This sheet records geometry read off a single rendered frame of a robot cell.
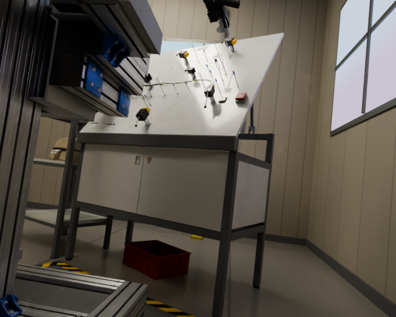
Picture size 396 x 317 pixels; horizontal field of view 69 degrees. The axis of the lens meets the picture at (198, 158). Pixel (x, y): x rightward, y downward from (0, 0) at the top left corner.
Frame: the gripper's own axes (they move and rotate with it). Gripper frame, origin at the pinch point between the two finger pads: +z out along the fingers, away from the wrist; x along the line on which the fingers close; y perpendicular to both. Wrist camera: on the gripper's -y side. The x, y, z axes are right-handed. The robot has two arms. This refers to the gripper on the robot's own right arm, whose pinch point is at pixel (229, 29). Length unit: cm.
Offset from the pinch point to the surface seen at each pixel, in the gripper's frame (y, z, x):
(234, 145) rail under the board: 5, 24, 58
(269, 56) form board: -16.2, 33.8, -14.9
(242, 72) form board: 0.8, 31.8, -4.4
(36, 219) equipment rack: 162, 55, 66
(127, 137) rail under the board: 71, 25, 36
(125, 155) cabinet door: 77, 33, 42
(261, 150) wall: 22, 212, -78
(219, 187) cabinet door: 16, 37, 72
